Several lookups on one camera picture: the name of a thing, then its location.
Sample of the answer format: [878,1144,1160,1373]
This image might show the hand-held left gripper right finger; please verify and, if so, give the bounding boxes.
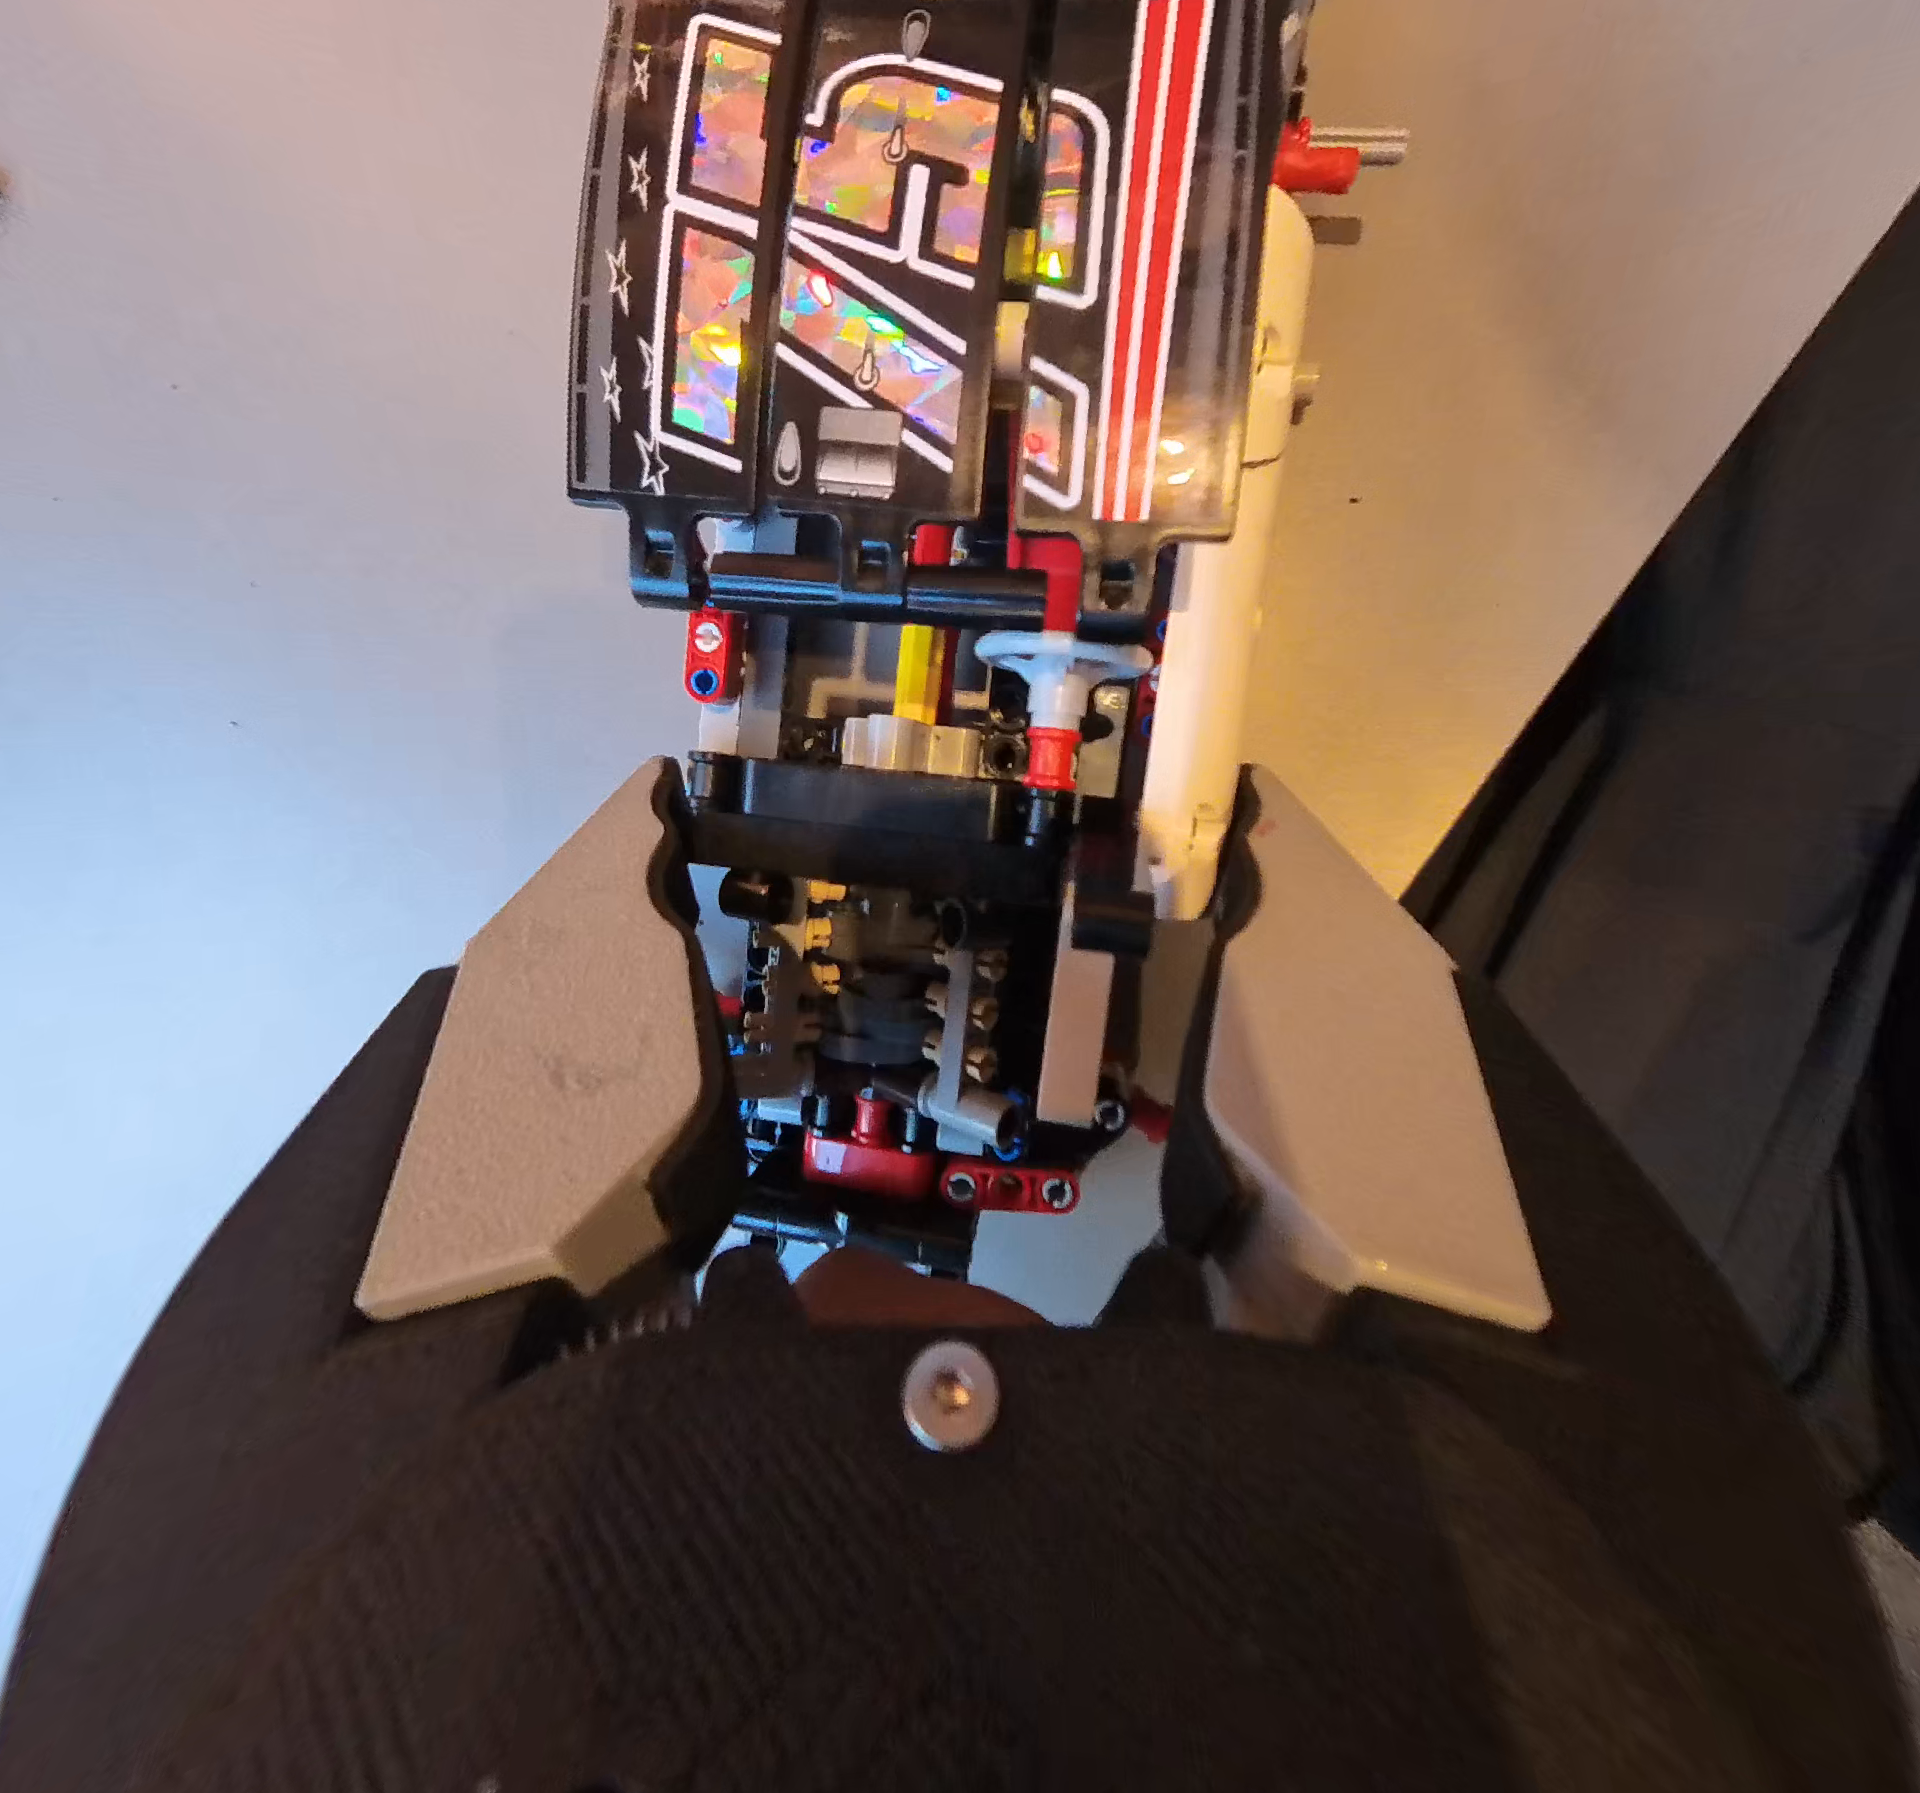
[1162,765,1553,1343]

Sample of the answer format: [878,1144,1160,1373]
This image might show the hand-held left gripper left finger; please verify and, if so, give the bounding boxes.
[353,754,739,1326]

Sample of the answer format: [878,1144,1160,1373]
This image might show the toy brick car model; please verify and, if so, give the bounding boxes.
[560,0,1413,1277]

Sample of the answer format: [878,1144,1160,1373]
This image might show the person's grey pants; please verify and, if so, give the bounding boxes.
[1403,187,1920,1525]

